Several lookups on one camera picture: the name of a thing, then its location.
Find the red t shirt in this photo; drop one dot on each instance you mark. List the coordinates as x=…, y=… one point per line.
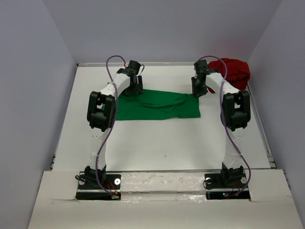
x=238, y=72

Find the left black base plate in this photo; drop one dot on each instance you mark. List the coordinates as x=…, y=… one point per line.
x=90, y=190

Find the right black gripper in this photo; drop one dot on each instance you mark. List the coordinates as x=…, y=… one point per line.
x=196, y=91

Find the green t shirt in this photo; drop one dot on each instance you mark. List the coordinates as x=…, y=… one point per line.
x=156, y=105

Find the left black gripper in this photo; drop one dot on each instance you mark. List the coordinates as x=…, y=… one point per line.
x=137, y=89

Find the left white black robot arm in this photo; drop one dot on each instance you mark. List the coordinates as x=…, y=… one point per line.
x=101, y=115

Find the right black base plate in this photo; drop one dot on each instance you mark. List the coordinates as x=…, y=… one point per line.
x=218, y=190

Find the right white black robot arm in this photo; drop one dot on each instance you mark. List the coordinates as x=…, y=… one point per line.
x=235, y=116

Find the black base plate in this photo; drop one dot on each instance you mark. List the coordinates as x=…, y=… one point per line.
x=90, y=190
x=218, y=190

